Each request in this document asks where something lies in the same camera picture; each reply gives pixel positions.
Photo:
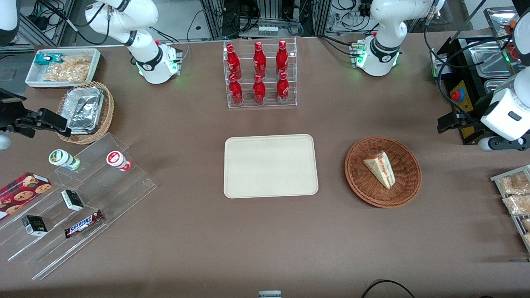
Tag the stack of foil containers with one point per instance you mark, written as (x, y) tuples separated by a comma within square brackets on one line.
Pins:
[(85, 109)]

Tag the steel warmer pan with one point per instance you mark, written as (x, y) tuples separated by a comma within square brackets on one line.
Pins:
[(488, 58), (492, 85)]

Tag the beige rectangular serving tray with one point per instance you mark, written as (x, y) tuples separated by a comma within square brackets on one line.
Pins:
[(271, 165)]

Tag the red cookie box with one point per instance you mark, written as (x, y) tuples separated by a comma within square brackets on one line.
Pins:
[(22, 192)]

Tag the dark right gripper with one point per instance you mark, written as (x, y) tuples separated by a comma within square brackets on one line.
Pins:
[(9, 114)]

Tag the red cola bottle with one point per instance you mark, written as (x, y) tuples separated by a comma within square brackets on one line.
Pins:
[(282, 58), (283, 89), (235, 92), (259, 60), (233, 62), (259, 91)]

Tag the small grey device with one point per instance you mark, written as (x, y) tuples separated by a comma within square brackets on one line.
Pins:
[(270, 294)]

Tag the teal snack packet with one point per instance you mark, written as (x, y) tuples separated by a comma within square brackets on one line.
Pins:
[(45, 58)]

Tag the green label yogurt bottle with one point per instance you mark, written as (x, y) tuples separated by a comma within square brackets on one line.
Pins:
[(64, 159)]

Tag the round brown wicker basket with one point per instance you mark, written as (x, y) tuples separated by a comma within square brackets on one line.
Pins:
[(403, 186)]

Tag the red label yogurt bottle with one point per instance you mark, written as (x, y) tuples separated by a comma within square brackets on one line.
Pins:
[(117, 160)]

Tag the red sausage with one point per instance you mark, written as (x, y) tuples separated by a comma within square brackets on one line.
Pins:
[(516, 51), (512, 25)]

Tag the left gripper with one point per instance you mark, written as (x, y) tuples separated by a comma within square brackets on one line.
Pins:
[(473, 114)]

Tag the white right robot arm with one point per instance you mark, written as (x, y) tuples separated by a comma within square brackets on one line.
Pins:
[(145, 62)]

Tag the light wicker basket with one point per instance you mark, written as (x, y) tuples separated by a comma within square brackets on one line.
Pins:
[(108, 107)]

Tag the aluminium frame rack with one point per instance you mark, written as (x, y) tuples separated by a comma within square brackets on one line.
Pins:
[(269, 10)]

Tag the clear acrylic bottle rack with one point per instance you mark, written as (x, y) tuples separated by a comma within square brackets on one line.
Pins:
[(248, 103)]

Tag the small black carton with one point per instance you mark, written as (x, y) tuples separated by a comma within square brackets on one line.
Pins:
[(72, 200), (34, 225)]

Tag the clear acrylic stepped shelf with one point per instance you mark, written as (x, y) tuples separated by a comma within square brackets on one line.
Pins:
[(120, 194)]

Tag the white rectangular plastic bin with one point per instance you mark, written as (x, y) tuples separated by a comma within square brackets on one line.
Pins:
[(35, 78)]

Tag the clear bag of snacks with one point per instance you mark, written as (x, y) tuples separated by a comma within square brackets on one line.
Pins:
[(526, 224), (517, 205), (515, 183), (527, 240)]

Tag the black food warmer cabinet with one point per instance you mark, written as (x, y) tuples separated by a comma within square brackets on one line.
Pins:
[(466, 89)]

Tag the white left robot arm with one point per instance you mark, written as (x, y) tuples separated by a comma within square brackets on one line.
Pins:
[(383, 45)]

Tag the triangular sandwich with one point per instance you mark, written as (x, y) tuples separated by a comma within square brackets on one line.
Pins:
[(381, 169)]

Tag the clear bag of crackers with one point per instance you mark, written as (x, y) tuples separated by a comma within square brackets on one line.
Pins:
[(70, 70)]

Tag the snickers chocolate bar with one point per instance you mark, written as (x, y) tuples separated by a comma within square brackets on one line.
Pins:
[(83, 224)]

